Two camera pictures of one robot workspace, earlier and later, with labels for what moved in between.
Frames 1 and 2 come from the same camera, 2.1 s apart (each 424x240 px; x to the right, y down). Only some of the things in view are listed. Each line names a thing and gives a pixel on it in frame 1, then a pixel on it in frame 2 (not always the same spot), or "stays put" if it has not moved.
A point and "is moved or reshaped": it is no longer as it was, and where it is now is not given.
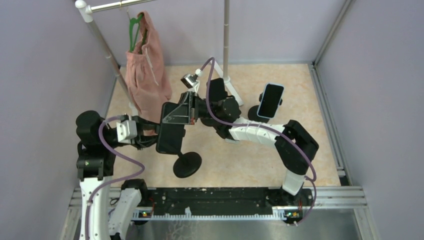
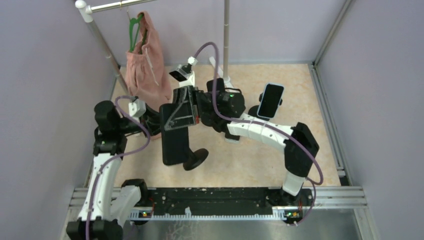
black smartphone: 170,137 is moved or reshaped
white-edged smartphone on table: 231,141 stays put
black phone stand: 252,112 stays put
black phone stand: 187,164 is moved or reshaped
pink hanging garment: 148,79 stays put
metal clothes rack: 88,7 stays put
